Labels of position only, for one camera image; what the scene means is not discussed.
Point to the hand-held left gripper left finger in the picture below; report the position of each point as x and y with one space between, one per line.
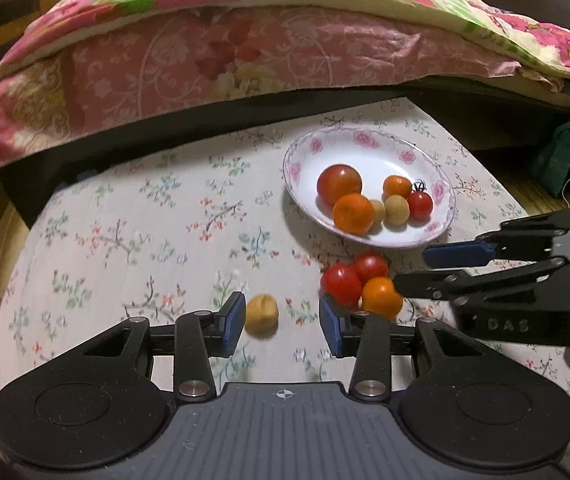
234 322

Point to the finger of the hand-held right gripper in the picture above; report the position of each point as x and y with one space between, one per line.
455 255
425 286

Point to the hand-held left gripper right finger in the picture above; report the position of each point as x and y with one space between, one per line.
329 325

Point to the tan longan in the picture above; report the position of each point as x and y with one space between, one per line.
396 211
261 314
379 210

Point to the orange cherry tomato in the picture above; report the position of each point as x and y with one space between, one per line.
381 297

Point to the small red tomato with stem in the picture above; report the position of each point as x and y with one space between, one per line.
420 205

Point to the small orange tomato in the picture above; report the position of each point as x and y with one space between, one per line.
396 186

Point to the large red tomato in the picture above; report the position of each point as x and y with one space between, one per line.
340 182

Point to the white floral rim plate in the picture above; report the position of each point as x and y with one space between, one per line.
310 160

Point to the floral print tablecloth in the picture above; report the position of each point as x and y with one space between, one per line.
140 240

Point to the green bag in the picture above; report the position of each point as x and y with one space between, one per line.
552 160

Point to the pink floral quilt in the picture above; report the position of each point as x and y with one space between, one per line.
190 55

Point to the dark bed frame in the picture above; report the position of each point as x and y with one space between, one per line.
115 140

